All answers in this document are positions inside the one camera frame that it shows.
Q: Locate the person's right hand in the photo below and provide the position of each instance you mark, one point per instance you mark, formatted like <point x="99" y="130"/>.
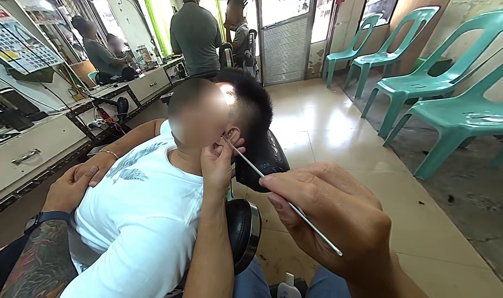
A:
<point x="342" y="215"/>

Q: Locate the person's left hand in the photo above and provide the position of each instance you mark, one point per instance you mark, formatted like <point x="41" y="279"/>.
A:
<point x="214" y="169"/>

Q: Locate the person's right index finger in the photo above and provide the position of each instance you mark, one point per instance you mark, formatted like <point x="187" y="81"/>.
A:
<point x="303" y="188"/>

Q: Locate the person's left fingers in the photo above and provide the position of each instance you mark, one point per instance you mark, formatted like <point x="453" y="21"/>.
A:
<point x="226" y="154"/>

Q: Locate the person's right middle finger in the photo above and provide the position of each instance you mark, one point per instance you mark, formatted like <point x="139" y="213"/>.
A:
<point x="332" y="170"/>

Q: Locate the person's right thumb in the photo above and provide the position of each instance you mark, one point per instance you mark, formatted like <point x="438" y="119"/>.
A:
<point x="288" y="213"/>

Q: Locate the thin silver metal ear pick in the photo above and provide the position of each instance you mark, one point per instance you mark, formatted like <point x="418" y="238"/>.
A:
<point x="251" y="163"/>

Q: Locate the person's left forearm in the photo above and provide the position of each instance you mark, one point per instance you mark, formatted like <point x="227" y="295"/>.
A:
<point x="210" y="248"/>

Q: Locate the person's right forearm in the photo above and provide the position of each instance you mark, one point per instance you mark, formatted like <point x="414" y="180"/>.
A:
<point x="384" y="277"/>

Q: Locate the black chair headrest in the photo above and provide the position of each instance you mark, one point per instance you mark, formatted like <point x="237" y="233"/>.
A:
<point x="268" y="165"/>

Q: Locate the black padded chair armrest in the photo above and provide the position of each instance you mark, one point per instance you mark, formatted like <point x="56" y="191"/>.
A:
<point x="241" y="234"/>

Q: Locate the white plastic bottle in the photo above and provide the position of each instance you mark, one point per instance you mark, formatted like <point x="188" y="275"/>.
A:
<point x="289" y="288"/>

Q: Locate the person's legs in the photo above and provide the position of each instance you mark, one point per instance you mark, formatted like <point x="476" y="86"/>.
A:
<point x="252" y="281"/>

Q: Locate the black barber chair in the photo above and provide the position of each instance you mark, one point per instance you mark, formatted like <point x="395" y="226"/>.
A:
<point x="250" y="53"/>

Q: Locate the white printed t-shirt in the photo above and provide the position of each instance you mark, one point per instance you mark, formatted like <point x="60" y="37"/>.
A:
<point x="144" y="231"/>

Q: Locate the black hair dryer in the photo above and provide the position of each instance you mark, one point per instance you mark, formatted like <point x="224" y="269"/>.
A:
<point x="122" y="108"/>

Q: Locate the green plastic chair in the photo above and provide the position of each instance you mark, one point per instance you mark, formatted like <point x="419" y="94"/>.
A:
<point x="425" y="82"/>
<point x="454" y="120"/>
<point x="351" y="53"/>
<point x="384" y="58"/>

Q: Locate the door with louvred panel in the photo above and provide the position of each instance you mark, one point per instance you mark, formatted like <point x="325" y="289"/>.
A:
<point x="285" y="49"/>

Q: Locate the bright green curtain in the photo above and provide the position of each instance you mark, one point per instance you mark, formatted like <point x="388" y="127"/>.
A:
<point x="156" y="25"/>

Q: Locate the framed glass pane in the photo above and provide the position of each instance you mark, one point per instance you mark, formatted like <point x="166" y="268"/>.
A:
<point x="378" y="10"/>

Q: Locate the long counter with drawers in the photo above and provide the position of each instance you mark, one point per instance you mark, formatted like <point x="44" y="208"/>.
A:
<point x="52" y="145"/>

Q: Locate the dark wristwatch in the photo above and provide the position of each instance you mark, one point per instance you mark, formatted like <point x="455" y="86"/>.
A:
<point x="38" y="219"/>

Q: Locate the large wall mirror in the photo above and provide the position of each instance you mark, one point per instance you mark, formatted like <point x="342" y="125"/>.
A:
<point x="127" y="20"/>

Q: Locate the wall calendar poster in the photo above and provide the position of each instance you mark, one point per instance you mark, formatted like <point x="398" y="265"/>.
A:
<point x="23" y="41"/>

